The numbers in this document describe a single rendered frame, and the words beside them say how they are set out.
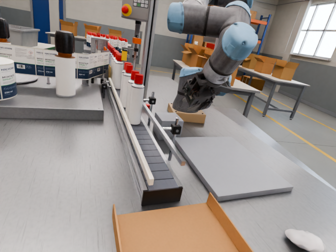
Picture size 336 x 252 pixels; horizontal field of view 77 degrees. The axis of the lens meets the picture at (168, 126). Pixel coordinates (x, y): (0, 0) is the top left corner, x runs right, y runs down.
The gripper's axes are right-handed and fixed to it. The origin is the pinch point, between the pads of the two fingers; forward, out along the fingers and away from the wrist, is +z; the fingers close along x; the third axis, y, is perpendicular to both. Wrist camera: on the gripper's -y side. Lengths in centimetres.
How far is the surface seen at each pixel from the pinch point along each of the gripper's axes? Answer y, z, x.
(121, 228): 36.8, -10.8, 29.4
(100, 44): 14, 55, -83
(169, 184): 22.0, -8.3, 23.8
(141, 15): -3, 16, -65
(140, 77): 15.2, 1.8, -17.0
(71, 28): -1, 407, -474
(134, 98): 18.4, 7.2, -11.8
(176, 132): 11.4, -2.0, 8.5
